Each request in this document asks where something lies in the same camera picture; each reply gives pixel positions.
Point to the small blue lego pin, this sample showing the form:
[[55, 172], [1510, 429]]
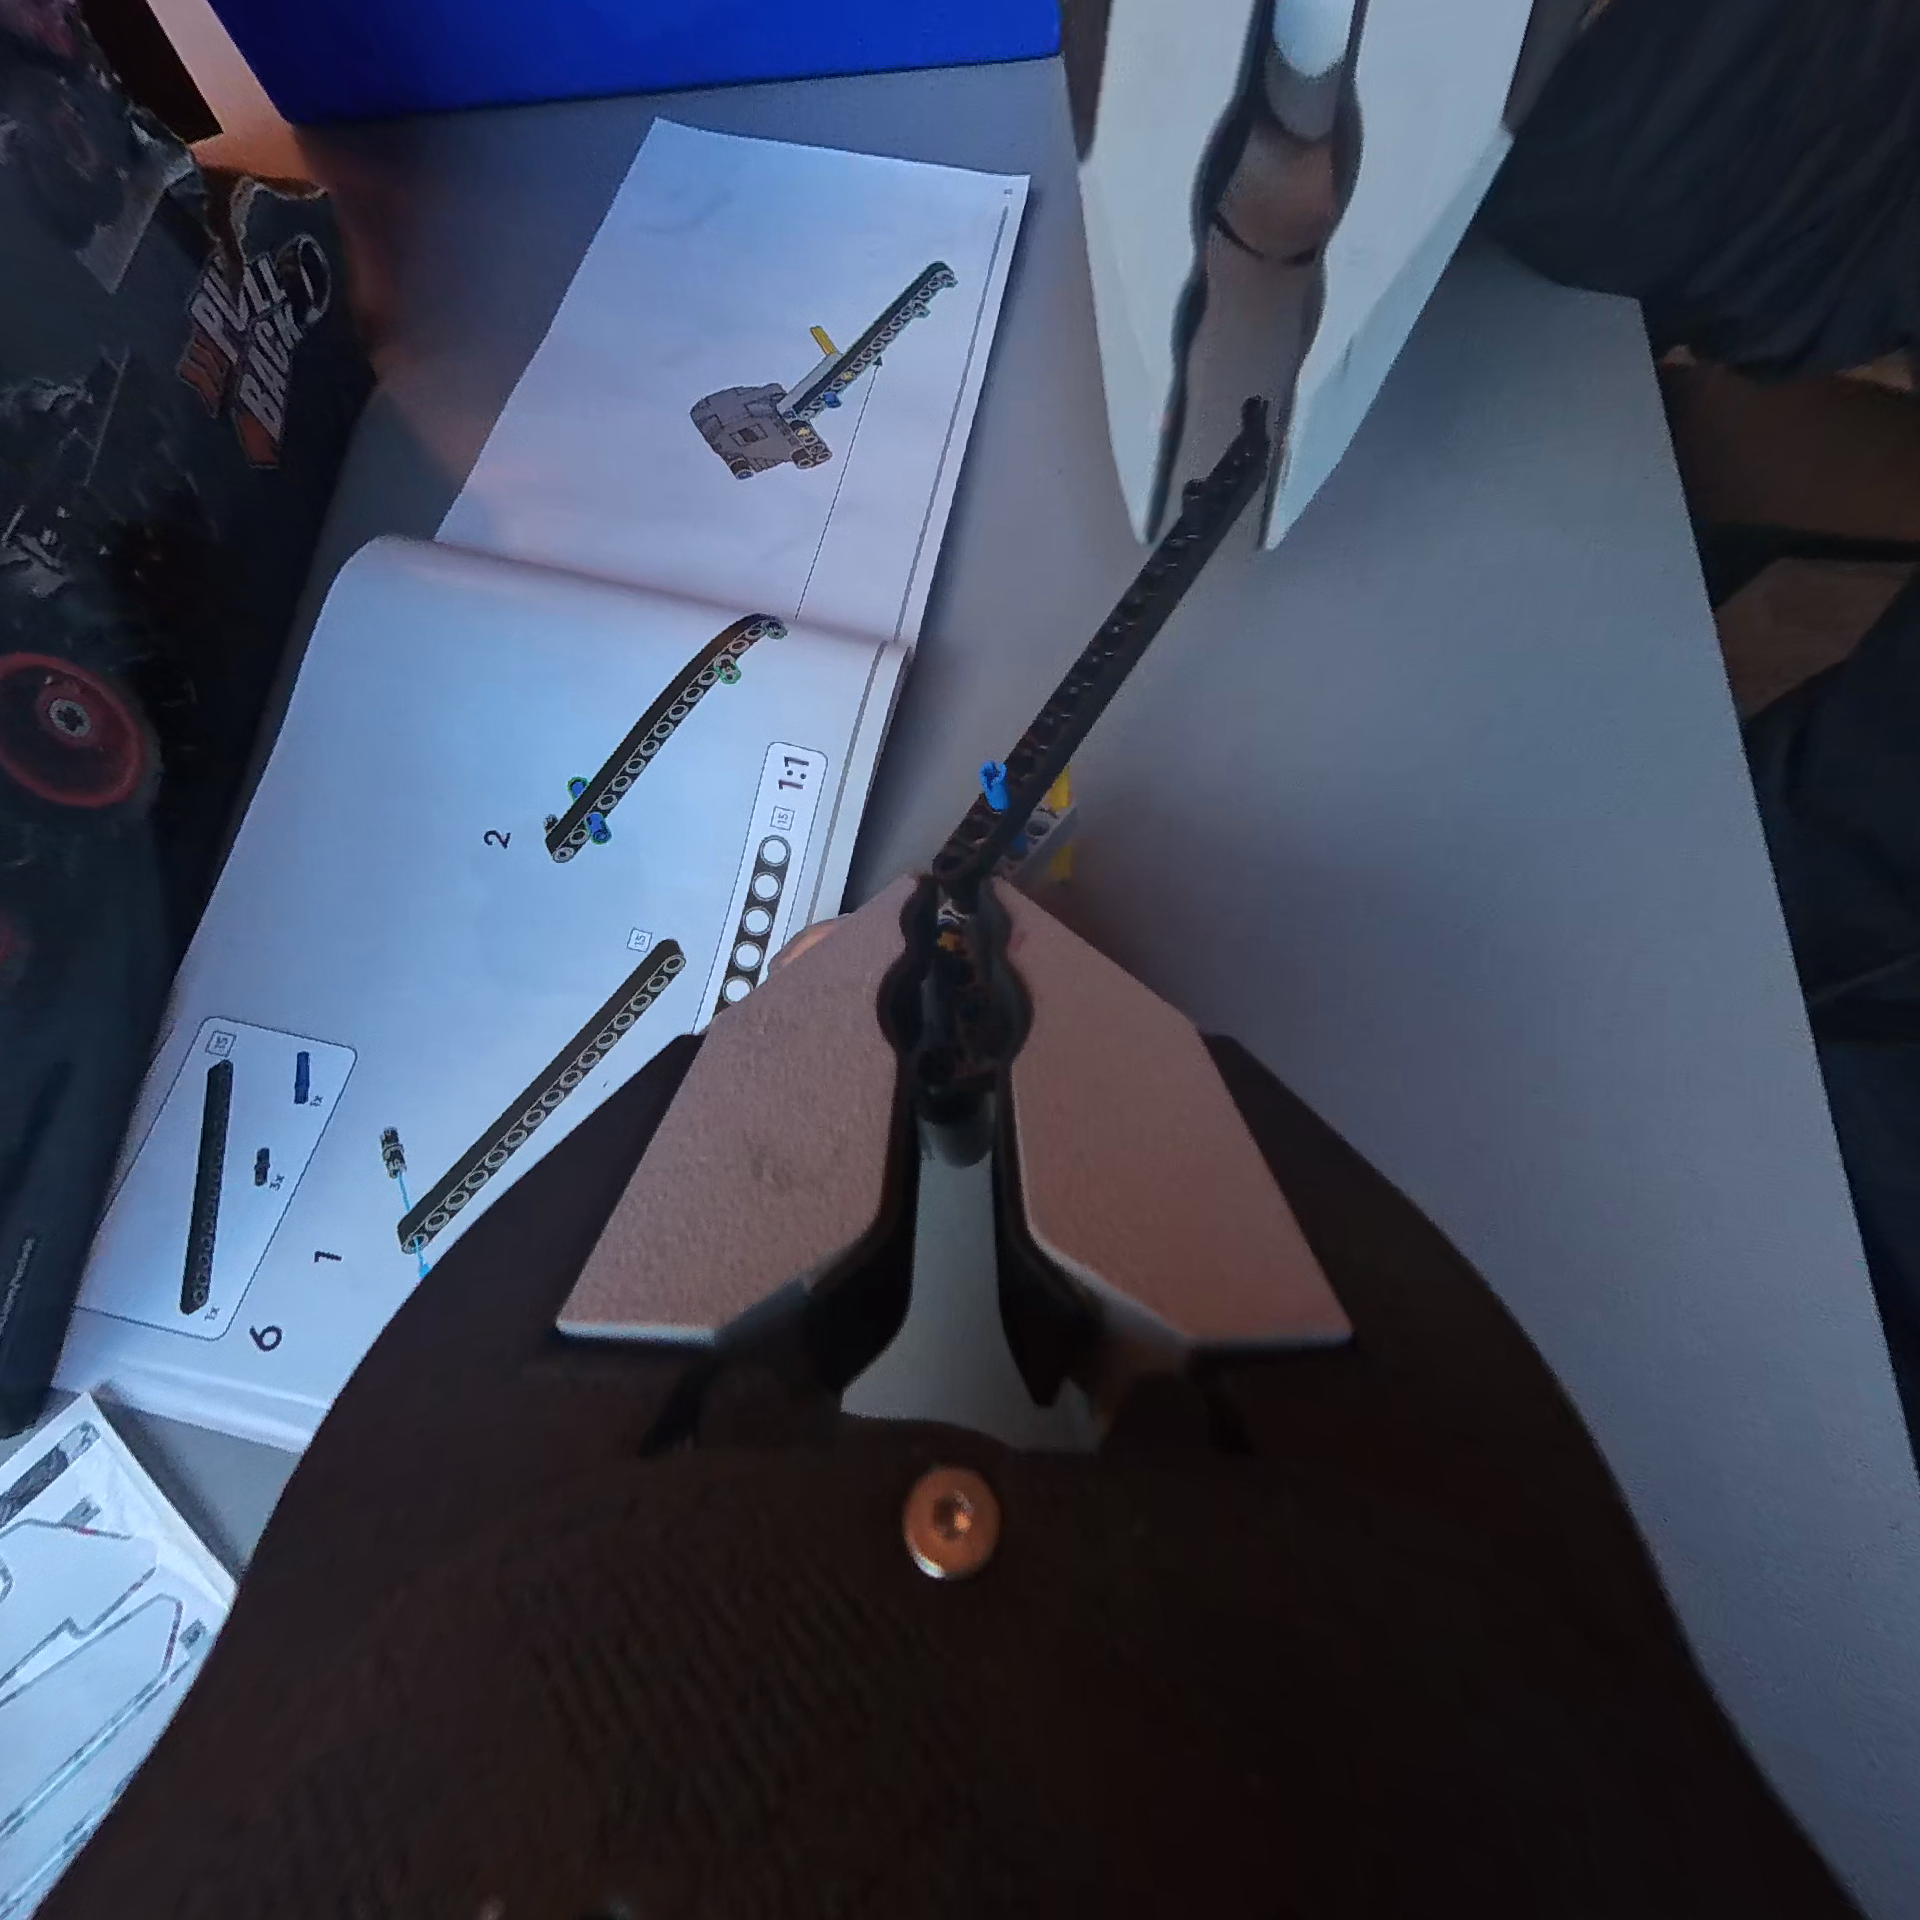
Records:
[[990, 780]]

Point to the grey lego assembly yellow axle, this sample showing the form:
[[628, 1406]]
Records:
[[1051, 827]]

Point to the lego instruction booklet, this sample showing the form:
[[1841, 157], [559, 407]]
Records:
[[601, 780]]

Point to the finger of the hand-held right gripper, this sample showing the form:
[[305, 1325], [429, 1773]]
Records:
[[1411, 181], [1149, 181]]

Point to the dark lego set box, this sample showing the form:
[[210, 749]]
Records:
[[121, 630]]

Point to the white sticker sheet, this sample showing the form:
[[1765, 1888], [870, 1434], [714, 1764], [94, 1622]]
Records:
[[84, 1635]]

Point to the blue plastic bin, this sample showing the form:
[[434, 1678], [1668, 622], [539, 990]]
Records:
[[630, 53]]

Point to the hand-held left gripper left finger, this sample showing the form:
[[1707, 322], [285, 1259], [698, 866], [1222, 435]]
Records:
[[735, 1171]]

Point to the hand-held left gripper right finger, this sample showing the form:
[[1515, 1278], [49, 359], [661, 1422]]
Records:
[[1171, 1184]]

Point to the long black lego beam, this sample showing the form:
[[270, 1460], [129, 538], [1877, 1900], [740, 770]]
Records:
[[1109, 645]]

